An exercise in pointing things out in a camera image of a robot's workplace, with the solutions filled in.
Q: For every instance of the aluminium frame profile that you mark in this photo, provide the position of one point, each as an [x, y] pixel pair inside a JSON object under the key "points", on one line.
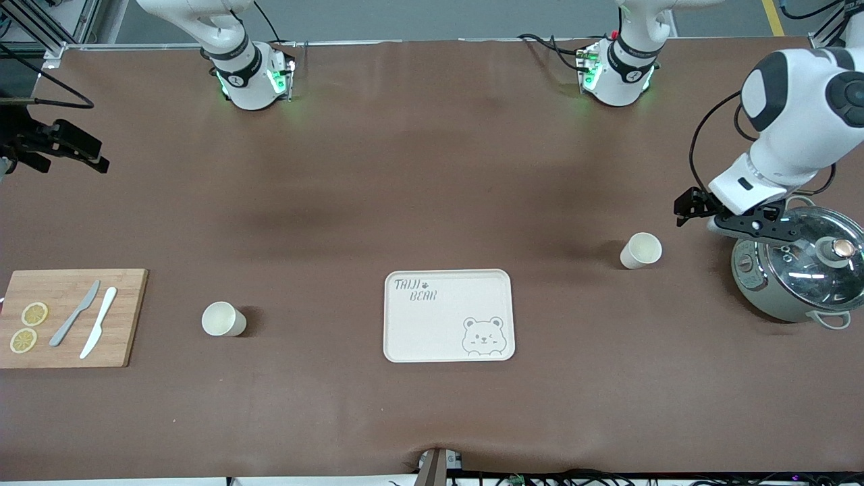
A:
{"points": [[50, 47]]}

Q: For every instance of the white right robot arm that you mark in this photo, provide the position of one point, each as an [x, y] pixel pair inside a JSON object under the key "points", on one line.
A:
{"points": [[246, 74]]}

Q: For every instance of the grey plastic knife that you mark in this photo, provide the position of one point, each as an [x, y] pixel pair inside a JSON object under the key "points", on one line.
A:
{"points": [[73, 316]]}

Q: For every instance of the grey-green electric cooking pot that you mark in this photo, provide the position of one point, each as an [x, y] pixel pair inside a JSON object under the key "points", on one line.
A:
{"points": [[756, 283]]}

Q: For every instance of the white plastic knife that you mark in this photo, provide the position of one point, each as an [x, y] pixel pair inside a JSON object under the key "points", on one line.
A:
{"points": [[98, 324]]}

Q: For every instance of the cream bear print tray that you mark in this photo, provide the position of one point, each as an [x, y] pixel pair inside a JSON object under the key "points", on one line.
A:
{"points": [[439, 324]]}

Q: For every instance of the glass pot lid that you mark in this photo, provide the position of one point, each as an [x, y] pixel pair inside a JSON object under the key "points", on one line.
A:
{"points": [[810, 263]]}

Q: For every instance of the black left camera mount plate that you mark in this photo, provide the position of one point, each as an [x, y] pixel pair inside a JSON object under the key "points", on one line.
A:
{"points": [[759, 223]]}

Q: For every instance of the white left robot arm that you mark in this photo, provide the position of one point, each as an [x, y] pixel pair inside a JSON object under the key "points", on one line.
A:
{"points": [[796, 94]]}

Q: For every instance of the brown table cover mat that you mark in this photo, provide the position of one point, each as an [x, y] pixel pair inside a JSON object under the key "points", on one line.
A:
{"points": [[432, 169]]}

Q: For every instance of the lemon slice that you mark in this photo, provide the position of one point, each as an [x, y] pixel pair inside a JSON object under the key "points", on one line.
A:
{"points": [[23, 341], [34, 314]]}

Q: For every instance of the white plastic cup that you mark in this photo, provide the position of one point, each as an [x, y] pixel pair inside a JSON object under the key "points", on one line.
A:
{"points": [[640, 250], [223, 319]]}

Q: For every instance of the bamboo cutting board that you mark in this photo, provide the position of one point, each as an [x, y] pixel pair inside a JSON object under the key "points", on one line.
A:
{"points": [[121, 324]]}

